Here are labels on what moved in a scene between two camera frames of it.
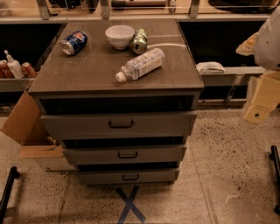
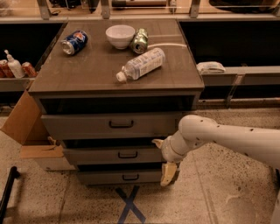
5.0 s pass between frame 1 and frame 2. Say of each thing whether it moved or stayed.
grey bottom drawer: stayed
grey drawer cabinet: stayed
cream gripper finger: moved
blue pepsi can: stayed
